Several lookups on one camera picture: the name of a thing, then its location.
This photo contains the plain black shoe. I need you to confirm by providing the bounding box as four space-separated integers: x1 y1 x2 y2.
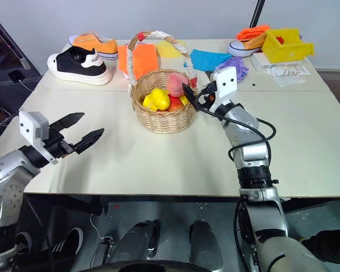
301 228 340 265

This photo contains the red orange apple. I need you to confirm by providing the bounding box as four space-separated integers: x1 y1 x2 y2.
168 95 185 112

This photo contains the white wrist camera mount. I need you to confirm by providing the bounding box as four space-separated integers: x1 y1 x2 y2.
18 110 59 165
209 66 239 114

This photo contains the pink peach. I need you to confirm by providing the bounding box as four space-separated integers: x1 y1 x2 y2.
167 73 191 99

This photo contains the orange sneaker with white toe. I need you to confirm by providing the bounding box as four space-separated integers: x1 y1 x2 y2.
227 32 269 56

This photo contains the white Dove wrapper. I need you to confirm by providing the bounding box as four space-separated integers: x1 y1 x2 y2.
267 65 311 87

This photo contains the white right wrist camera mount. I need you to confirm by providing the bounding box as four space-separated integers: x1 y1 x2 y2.
209 66 239 114

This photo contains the yellow cloth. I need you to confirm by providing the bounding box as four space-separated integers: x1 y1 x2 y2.
155 39 188 59

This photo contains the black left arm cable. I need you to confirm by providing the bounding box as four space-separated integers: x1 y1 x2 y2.
0 113 21 151

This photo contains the orange red mesh cloth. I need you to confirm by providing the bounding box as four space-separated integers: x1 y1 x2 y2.
236 24 271 41

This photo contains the white floor cable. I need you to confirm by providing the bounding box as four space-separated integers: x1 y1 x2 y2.
88 215 110 242

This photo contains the black shoe with white stripes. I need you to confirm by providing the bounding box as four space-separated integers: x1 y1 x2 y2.
15 231 33 257
49 226 84 257

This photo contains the purple glove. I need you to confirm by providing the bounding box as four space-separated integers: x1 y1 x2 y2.
214 56 249 83

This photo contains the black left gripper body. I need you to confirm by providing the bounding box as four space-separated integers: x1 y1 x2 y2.
42 129 75 159

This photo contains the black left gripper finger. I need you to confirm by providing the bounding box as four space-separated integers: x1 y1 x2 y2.
73 127 105 155
48 112 86 133

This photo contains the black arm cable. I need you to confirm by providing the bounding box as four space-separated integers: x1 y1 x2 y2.
0 113 21 151
233 198 258 272
195 96 277 162

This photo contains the black table frame bar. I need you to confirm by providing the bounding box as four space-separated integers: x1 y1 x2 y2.
22 194 109 225

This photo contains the white flat box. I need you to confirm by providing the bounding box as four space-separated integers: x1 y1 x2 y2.
250 52 305 72

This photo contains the black monitor panel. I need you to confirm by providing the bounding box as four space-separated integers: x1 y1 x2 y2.
0 8 42 86

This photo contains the black stand pole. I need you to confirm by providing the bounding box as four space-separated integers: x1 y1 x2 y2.
249 0 266 29

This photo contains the orange sneaker with eyelets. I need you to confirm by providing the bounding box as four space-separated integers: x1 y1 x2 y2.
67 31 119 61

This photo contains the yellow plastic bin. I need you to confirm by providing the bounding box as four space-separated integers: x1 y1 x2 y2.
261 28 316 64

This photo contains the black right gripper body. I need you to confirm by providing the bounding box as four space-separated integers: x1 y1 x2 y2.
197 80 218 111

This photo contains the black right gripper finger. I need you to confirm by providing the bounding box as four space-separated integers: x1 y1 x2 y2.
181 83 199 106

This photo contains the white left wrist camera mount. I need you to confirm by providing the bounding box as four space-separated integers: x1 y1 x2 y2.
18 110 59 165

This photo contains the blue cloth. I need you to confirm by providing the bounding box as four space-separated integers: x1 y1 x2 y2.
190 49 231 72

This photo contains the white charging cable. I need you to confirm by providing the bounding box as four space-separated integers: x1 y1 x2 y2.
19 80 35 92

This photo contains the wicker basket with handle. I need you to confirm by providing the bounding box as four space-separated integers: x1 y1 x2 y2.
126 30 201 134

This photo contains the black and white sneaker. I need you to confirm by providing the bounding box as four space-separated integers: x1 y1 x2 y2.
47 46 113 86

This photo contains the dark rounded shape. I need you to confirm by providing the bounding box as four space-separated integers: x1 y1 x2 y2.
189 219 225 271
109 220 160 267

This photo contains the black phone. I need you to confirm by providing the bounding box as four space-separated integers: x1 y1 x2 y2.
7 69 27 84

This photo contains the black lower right arm cable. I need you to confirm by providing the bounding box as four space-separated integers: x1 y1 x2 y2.
233 198 258 272

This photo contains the large yellow fruit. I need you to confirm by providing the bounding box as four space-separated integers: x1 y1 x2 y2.
143 88 171 112

